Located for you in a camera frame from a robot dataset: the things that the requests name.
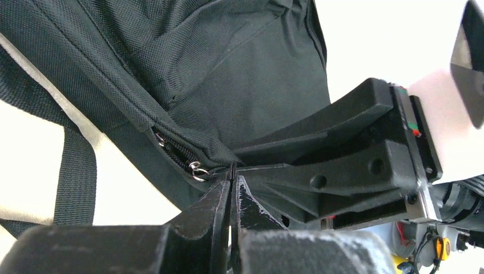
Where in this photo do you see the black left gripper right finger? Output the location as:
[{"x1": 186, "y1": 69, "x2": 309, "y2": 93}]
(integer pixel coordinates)
[{"x1": 231, "y1": 176, "x2": 396, "y2": 274}]

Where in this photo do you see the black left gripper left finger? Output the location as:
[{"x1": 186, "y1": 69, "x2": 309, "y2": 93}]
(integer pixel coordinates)
[{"x1": 1, "y1": 180, "x2": 231, "y2": 273}]

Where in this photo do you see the black fabric student bag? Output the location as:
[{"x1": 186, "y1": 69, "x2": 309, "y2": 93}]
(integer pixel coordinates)
[{"x1": 0, "y1": 0, "x2": 332, "y2": 239}]

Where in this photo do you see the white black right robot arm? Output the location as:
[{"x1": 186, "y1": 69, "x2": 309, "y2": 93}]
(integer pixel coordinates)
[{"x1": 235, "y1": 78, "x2": 483, "y2": 272}]

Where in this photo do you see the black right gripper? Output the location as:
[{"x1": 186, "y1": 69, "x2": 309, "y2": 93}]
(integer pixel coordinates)
[{"x1": 234, "y1": 78, "x2": 442, "y2": 230}]

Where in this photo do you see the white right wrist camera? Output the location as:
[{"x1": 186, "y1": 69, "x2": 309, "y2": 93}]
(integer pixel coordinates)
[{"x1": 409, "y1": 1, "x2": 483, "y2": 183}]

